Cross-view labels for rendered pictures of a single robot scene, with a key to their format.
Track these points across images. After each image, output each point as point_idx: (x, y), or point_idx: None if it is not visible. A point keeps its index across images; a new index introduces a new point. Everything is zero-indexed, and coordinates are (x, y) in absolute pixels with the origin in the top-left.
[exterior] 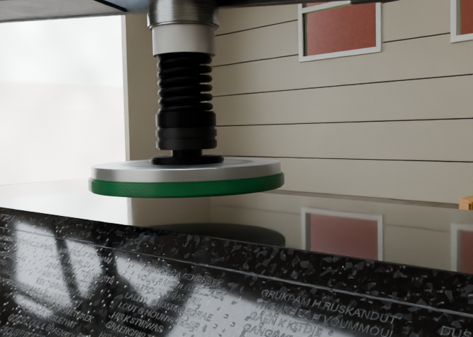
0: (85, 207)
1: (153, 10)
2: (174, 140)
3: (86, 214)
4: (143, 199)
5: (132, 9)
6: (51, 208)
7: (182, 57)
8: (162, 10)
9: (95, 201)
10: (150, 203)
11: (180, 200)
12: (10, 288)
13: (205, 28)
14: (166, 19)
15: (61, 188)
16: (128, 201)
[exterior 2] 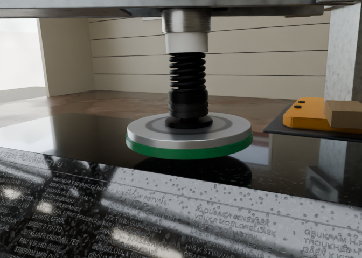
0: (111, 152)
1: (172, 21)
2: (187, 112)
3: (122, 161)
4: None
5: (137, 14)
6: (88, 154)
7: (192, 55)
8: (180, 21)
9: (109, 143)
10: None
11: None
12: (83, 221)
13: (206, 34)
14: (183, 28)
15: (64, 125)
16: None
